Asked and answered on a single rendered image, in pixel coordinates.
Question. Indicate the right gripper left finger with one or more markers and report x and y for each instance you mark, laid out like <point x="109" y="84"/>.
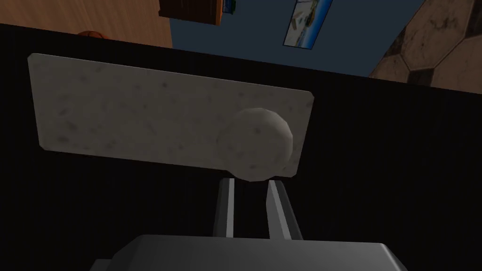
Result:
<point x="225" y="210"/>

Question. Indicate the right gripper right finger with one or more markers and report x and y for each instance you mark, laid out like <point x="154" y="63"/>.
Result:
<point x="280" y="212"/>

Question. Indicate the grey round door knob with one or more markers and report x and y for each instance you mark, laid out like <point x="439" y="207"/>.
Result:
<point x="256" y="145"/>

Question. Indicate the grey knob backplate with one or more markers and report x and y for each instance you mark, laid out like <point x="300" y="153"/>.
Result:
<point x="131" y="116"/>

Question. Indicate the brown wooden cabinet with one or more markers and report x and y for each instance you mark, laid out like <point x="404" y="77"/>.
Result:
<point x="194" y="10"/>

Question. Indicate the blue picture on wall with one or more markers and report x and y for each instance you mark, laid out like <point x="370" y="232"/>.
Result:
<point x="307" y="22"/>

